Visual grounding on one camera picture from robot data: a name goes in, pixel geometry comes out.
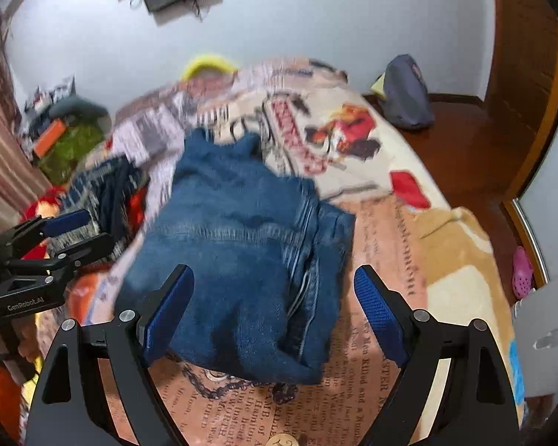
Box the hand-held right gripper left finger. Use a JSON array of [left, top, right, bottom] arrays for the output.
[[23, 264, 196, 446]]

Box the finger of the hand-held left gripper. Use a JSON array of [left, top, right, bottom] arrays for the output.
[[0, 209, 92, 258], [9, 233, 115, 285]]

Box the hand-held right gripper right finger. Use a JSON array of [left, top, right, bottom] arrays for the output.
[[353, 264, 524, 446]]

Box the blue denim jacket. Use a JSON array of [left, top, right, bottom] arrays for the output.
[[114, 127, 356, 386]]

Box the red plush toy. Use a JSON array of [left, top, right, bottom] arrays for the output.
[[21, 186, 70, 224]]

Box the dark dotted cloth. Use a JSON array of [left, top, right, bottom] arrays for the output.
[[62, 155, 150, 261]]

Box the printed bed blanket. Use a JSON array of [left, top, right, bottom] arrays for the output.
[[74, 58, 526, 446]]

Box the green patterned bag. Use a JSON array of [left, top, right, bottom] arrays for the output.
[[37, 123, 105, 182]]

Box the orange box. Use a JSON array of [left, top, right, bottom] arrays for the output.
[[33, 120, 70, 158]]

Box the brown striped curtain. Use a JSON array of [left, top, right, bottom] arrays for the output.
[[0, 9, 52, 224]]

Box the printed pillow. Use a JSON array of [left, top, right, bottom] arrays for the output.
[[114, 93, 191, 163]]

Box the pile of papers and boxes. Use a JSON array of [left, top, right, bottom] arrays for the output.
[[21, 74, 77, 126]]

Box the pink slipper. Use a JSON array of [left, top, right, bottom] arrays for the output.
[[511, 246, 535, 299]]

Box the silver laptop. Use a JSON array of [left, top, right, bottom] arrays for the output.
[[511, 260, 558, 398]]

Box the yellow plush object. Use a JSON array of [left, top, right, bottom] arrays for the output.
[[182, 55, 239, 80]]

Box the grey backpack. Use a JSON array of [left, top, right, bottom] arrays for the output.
[[381, 54, 435, 130]]

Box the brown wooden door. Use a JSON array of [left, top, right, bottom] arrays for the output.
[[486, 0, 558, 196]]

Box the black monitor cable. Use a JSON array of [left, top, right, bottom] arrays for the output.
[[186, 0, 210, 22]]

